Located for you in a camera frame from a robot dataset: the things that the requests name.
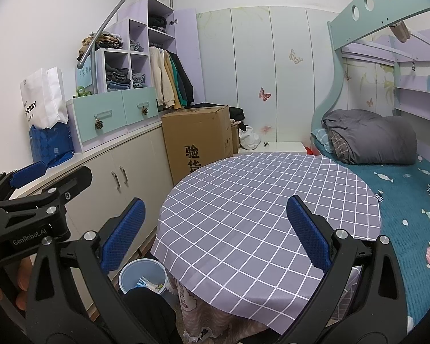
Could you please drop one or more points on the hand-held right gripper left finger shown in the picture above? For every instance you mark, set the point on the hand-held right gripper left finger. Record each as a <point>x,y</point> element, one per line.
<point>123,236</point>

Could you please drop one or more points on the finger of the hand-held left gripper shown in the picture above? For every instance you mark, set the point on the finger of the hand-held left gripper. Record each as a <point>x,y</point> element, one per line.
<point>32,172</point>
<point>79,181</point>

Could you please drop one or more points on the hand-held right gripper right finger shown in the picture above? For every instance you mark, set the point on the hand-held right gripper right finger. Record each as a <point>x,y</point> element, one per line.
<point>308,233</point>

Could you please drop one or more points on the light blue plastic bin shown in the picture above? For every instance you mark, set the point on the light blue plastic bin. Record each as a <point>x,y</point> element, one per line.
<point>129,276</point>

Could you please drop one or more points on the person's left hand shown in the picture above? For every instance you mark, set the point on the person's left hand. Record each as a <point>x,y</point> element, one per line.
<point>21,276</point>

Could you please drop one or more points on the blue plastic bag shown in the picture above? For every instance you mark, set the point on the blue plastic bag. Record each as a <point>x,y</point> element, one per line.
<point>50,143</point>

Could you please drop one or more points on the white low cabinet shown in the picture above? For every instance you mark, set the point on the white low cabinet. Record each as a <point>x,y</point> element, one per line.
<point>136,165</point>

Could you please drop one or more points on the pinecone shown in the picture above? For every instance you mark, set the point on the pinecone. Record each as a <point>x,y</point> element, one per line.
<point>99,124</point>
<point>145,111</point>

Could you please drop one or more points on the wide teal drawer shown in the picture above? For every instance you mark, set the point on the wide teal drawer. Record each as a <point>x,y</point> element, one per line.
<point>93,111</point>

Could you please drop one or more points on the white paper bag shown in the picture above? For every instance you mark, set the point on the white paper bag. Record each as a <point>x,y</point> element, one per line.
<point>39,96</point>

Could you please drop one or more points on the person's dark clothing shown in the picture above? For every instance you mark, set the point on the person's dark clothing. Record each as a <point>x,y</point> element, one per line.
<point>150,319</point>

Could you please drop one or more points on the green plastic toy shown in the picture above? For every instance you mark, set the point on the green plastic toy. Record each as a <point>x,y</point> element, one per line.
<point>80,92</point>

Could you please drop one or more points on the red and white step box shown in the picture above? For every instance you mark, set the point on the red and white step box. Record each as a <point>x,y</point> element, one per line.
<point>286,147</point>

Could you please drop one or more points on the grey plaid pillow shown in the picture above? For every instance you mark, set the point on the grey plaid pillow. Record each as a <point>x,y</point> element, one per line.
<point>338,147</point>

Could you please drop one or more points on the blue plaid pillow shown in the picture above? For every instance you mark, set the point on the blue plaid pillow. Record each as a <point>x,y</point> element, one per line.
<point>319,138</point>

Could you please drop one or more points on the narrow teal drawer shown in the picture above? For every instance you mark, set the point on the narrow teal drawer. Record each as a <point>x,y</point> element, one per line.
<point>136,102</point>

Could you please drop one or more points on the teal panel with handwriting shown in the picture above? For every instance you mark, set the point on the teal panel with handwriting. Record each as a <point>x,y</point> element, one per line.
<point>83,79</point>

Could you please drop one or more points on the teal candy print bedsheet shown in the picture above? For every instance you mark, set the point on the teal candy print bedsheet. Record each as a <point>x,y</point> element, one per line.
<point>408,200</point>

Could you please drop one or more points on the white plastic bag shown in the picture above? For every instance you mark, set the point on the white plastic bag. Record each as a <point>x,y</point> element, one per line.
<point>250,138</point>

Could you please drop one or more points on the folded dark jeans stack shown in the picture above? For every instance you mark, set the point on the folded dark jeans stack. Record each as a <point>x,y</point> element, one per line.
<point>116,75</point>

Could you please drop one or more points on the pale pink butterfly sticker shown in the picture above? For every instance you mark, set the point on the pale pink butterfly sticker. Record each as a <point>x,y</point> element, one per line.
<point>266,128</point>

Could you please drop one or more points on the grey quilt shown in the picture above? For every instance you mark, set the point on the grey quilt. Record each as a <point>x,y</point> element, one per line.
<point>372,139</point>

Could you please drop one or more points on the small cardboard box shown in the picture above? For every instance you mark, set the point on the small cardboard box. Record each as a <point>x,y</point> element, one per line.
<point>235,139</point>

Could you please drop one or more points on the small folded clothes stack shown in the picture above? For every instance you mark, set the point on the small folded clothes stack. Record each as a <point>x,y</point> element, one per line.
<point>139,79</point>

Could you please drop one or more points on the tall cardboard box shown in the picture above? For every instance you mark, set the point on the tall cardboard box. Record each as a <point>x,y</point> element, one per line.
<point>197,129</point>

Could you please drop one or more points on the cream hanging jacket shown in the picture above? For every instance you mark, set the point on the cream hanging jacket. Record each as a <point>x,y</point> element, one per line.
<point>157,75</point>

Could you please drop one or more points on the black cloth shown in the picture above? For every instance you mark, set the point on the black cloth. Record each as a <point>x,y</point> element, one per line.
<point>236,114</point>

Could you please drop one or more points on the brown clothes pile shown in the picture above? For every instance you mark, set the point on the brown clothes pile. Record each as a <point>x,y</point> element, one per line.
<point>107,41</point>

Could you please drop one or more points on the teal hanging garment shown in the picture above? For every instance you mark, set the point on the teal hanging garment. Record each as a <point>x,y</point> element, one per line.
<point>179,79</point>

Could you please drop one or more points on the black hanging coat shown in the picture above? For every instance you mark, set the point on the black hanging coat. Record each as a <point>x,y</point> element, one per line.
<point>187,86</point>

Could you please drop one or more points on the folded grey garment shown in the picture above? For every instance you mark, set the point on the folded grey garment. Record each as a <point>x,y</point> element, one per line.
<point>136,46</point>

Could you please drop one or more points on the beige butterfly sticker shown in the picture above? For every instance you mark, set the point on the beige butterfly sticker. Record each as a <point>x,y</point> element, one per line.
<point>295,56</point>

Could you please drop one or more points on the folded black garment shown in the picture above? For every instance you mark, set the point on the folded black garment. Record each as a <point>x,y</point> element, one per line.
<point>157,21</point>

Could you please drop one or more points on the pale sliding wardrobe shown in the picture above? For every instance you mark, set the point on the pale sliding wardrobe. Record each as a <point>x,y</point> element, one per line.
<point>251,61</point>

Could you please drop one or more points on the purple cube shelf unit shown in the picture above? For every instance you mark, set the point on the purple cube shelf unit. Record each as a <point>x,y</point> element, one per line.
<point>136,9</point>

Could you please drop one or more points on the brown hanging item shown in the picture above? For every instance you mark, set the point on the brown hanging item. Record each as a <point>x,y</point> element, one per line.
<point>399,31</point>

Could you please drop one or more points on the teal bunk bed frame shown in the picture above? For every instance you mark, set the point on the teal bunk bed frame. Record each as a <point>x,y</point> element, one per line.
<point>344,21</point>

